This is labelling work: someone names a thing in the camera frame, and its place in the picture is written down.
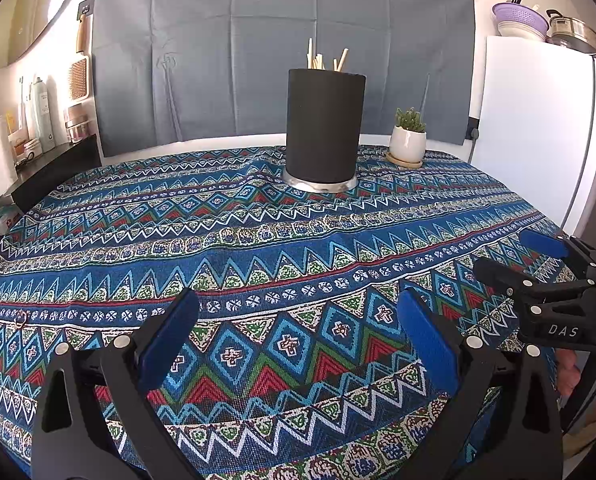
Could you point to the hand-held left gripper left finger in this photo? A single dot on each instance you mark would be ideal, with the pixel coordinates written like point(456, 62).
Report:
point(170, 330)

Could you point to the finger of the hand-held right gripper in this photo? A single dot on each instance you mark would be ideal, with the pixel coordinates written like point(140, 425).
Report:
point(493, 270)
point(543, 245)

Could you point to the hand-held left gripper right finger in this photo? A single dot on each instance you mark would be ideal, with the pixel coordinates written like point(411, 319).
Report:
point(428, 340)

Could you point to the black cylindrical utensil holder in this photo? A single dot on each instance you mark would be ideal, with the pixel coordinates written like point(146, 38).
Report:
point(323, 125)

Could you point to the bunch of wooden chopsticks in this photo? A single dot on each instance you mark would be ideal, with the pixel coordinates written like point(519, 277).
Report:
point(343, 60)

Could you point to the person's right hand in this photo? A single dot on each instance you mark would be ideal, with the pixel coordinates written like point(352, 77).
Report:
point(573, 372)

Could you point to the blue patterned tablecloth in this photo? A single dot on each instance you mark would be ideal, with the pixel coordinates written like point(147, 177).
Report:
point(227, 240)

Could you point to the white refrigerator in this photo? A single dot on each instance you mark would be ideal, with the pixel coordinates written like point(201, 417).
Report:
point(528, 135)

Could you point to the round wooden coaster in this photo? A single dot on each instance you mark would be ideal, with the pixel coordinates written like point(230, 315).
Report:
point(403, 165)

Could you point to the white ceramic plant pot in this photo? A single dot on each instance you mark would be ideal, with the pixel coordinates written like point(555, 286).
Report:
point(407, 145)

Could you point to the small green cactus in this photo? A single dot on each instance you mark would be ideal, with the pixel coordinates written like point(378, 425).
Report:
point(410, 121)

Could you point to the black side counter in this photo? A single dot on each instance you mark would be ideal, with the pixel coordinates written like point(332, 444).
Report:
point(57, 170)

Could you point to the pale wipes packet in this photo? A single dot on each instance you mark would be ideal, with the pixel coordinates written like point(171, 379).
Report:
point(2, 222)

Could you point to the white bowl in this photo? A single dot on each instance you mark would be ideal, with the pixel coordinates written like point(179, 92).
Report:
point(518, 35)

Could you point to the steel pot with lid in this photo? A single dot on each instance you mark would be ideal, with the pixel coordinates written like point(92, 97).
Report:
point(575, 35)

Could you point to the pink glass jar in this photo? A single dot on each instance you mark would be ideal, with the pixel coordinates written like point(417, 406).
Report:
point(80, 130)

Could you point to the purple plastic colander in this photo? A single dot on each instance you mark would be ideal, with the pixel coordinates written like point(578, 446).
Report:
point(520, 17)

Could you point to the slim white bottle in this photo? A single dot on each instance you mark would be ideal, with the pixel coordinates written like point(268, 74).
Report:
point(23, 110)

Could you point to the wooden paddle hairbrush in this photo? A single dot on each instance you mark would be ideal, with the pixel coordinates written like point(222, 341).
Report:
point(77, 80)

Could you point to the grey cloth backdrop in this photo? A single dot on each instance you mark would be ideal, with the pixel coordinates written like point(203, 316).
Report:
point(202, 60)

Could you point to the oval wall mirror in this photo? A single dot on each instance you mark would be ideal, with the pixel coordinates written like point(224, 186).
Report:
point(22, 15)

